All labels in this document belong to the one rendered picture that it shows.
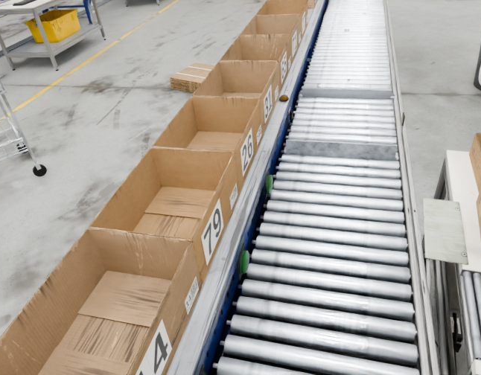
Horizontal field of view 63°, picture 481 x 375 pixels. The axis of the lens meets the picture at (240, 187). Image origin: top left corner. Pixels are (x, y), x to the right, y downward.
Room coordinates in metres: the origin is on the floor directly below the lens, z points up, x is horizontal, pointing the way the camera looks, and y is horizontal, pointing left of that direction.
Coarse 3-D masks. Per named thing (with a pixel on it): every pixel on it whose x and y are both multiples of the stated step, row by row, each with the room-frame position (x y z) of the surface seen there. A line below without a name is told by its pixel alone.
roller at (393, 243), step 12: (264, 228) 1.01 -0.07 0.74; (276, 228) 1.01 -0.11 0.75; (288, 228) 1.00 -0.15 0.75; (300, 228) 0.99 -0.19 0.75; (312, 228) 0.98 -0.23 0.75; (312, 240) 0.95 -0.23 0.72; (324, 240) 0.94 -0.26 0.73; (336, 240) 0.93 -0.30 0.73; (348, 240) 0.92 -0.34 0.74; (360, 240) 0.91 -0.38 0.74; (372, 240) 0.90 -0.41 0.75; (384, 240) 0.89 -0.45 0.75; (396, 240) 0.89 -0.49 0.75
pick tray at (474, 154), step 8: (480, 136) 1.31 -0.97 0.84; (472, 144) 1.30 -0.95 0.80; (480, 144) 1.30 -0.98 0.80; (472, 152) 1.27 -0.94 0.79; (480, 152) 1.18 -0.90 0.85; (472, 160) 1.24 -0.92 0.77; (480, 160) 1.15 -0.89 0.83; (472, 168) 1.22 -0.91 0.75; (480, 168) 1.13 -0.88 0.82; (480, 176) 1.10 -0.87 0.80; (480, 184) 1.08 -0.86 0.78
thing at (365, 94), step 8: (304, 96) 2.05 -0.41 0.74; (312, 96) 2.04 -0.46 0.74; (320, 96) 2.02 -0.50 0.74; (328, 96) 2.01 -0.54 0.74; (336, 96) 2.00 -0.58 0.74; (344, 96) 1.98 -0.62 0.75; (352, 96) 1.97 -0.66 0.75; (360, 96) 1.96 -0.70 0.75; (368, 96) 1.94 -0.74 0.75; (376, 96) 1.93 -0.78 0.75; (384, 96) 1.92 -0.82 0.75
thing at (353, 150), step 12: (288, 144) 1.49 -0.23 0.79; (300, 144) 1.47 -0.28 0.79; (312, 144) 1.45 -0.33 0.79; (324, 144) 1.44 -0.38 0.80; (336, 144) 1.42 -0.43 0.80; (348, 144) 1.41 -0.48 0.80; (360, 144) 1.39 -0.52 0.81; (372, 144) 1.38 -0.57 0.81; (384, 144) 1.37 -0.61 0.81; (336, 156) 1.42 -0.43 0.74; (348, 156) 1.40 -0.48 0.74; (360, 156) 1.39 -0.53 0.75; (372, 156) 1.37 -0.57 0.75; (384, 156) 1.36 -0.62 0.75
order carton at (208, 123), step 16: (208, 96) 1.50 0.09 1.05; (192, 112) 1.50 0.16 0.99; (208, 112) 1.50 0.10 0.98; (224, 112) 1.48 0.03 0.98; (240, 112) 1.45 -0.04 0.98; (256, 112) 1.35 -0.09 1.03; (176, 128) 1.34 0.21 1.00; (192, 128) 1.47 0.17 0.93; (208, 128) 1.50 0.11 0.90; (224, 128) 1.48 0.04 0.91; (240, 128) 1.46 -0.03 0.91; (256, 128) 1.33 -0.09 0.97; (160, 144) 1.20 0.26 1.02; (176, 144) 1.31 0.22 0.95; (192, 144) 1.40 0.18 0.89; (208, 144) 1.39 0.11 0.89; (224, 144) 1.38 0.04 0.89; (240, 144) 1.12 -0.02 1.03; (256, 144) 1.32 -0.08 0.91; (240, 160) 1.11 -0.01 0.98; (240, 176) 1.09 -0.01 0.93
